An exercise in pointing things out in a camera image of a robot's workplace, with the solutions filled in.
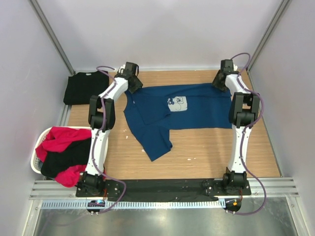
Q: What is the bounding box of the blue printed t-shirt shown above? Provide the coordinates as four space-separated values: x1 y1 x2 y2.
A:
124 83 231 161

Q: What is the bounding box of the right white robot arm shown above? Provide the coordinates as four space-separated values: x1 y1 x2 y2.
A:
213 59 260 195

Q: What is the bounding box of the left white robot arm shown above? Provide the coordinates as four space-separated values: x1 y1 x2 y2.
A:
76 62 143 197

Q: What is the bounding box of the folded black t-shirt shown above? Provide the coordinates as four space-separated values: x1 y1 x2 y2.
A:
63 71 109 105

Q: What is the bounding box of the red t-shirt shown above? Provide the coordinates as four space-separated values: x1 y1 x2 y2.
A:
44 126 92 188

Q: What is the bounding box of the black t-shirt in basket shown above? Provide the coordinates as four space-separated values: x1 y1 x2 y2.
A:
35 138 92 178

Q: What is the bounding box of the white laundry basket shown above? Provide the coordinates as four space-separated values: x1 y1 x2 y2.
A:
30 126 109 174

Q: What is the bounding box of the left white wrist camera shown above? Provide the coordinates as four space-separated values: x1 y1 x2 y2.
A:
117 64 126 73

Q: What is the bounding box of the right aluminium frame post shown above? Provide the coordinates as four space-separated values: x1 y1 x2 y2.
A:
247 0 292 72

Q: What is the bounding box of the aluminium frame post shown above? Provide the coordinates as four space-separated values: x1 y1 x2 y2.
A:
247 0 292 72
29 0 76 75

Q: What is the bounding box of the left aluminium frame post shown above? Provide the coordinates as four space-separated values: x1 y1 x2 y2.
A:
29 0 76 75

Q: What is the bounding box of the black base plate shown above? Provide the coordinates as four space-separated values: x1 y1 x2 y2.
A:
76 178 252 203

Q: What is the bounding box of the slotted cable duct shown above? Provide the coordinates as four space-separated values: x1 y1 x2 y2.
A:
41 199 225 210

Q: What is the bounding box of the aluminium rail profile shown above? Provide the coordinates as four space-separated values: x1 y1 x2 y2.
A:
29 180 77 200

